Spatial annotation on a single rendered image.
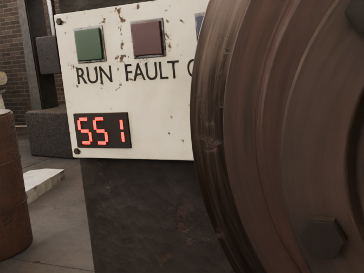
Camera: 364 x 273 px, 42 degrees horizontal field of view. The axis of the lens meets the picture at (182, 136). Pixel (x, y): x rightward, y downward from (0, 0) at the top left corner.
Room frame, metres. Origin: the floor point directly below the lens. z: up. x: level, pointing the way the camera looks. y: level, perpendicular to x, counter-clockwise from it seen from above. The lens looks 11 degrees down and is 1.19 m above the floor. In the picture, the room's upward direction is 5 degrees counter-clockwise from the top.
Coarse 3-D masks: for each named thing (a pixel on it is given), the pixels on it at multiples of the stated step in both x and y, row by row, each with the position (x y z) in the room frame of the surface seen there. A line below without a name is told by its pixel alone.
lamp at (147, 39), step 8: (136, 24) 0.55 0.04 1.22; (144, 24) 0.54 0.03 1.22; (152, 24) 0.54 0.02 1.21; (136, 32) 0.55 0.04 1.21; (144, 32) 0.54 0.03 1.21; (152, 32) 0.54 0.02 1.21; (160, 32) 0.53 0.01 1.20; (136, 40) 0.55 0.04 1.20; (144, 40) 0.54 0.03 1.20; (152, 40) 0.54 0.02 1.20; (160, 40) 0.53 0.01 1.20; (136, 48) 0.55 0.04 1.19; (144, 48) 0.54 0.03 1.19; (152, 48) 0.54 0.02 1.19; (160, 48) 0.53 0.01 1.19
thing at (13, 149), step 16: (0, 112) 2.99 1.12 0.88; (0, 128) 2.83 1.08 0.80; (0, 144) 2.82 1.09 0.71; (16, 144) 2.99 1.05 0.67; (0, 160) 2.80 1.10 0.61; (16, 160) 2.92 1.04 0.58; (0, 176) 2.79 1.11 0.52; (16, 176) 2.91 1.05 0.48; (0, 192) 2.77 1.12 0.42; (16, 192) 2.88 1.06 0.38; (0, 208) 2.76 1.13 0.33; (16, 208) 2.86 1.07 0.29; (0, 224) 2.75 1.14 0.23; (16, 224) 2.84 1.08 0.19; (0, 240) 2.74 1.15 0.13; (16, 240) 2.82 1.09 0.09; (0, 256) 2.73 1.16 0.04
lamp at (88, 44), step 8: (80, 32) 0.58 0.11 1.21; (88, 32) 0.58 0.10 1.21; (96, 32) 0.57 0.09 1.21; (80, 40) 0.58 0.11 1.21; (88, 40) 0.58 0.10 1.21; (96, 40) 0.57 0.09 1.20; (80, 48) 0.58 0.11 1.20; (88, 48) 0.58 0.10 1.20; (96, 48) 0.57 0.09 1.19; (80, 56) 0.58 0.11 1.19; (88, 56) 0.58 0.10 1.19; (96, 56) 0.57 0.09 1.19
